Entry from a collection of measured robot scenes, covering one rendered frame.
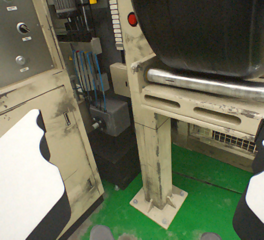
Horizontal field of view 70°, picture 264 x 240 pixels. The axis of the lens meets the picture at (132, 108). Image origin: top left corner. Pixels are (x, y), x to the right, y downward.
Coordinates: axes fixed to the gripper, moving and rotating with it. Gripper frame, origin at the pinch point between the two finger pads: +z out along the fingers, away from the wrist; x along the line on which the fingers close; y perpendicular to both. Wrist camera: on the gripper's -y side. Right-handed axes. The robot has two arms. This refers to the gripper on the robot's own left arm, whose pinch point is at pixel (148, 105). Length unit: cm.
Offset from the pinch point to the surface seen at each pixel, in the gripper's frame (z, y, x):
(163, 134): 59, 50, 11
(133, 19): 58, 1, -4
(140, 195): 66, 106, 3
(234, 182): 75, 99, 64
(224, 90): 32.9, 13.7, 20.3
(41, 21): 66, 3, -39
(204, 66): 32.4, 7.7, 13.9
